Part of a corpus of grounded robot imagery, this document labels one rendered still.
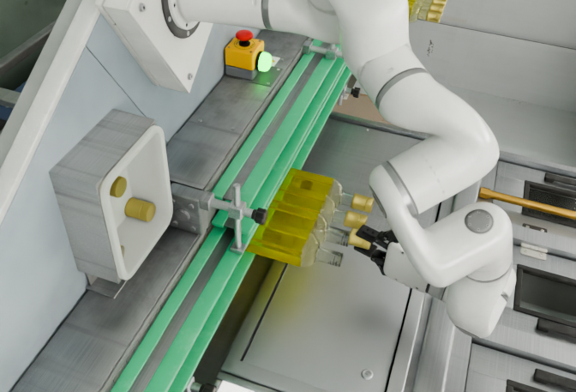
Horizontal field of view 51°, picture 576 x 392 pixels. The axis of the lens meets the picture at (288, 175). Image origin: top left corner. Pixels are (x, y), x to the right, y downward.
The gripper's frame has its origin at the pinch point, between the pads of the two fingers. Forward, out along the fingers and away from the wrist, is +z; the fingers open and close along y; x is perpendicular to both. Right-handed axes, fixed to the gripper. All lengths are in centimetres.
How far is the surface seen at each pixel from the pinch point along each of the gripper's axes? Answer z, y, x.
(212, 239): 23.5, 3.3, 20.4
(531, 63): 68, -271, -581
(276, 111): 30.7, 12.3, -11.1
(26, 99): 43, 38, 38
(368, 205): 4.8, -0.4, -9.5
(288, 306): 9.0, -13.6, 14.3
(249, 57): 41.5, 20.1, -15.5
